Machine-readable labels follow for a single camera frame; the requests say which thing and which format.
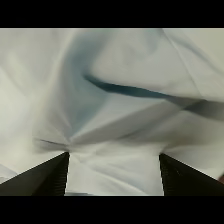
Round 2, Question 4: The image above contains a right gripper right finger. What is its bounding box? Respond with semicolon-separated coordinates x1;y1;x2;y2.
158;152;224;197

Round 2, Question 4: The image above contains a white shirt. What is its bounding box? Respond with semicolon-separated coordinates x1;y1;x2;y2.
0;28;224;197

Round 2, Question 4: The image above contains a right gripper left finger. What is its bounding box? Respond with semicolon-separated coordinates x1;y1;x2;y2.
0;151;71;197

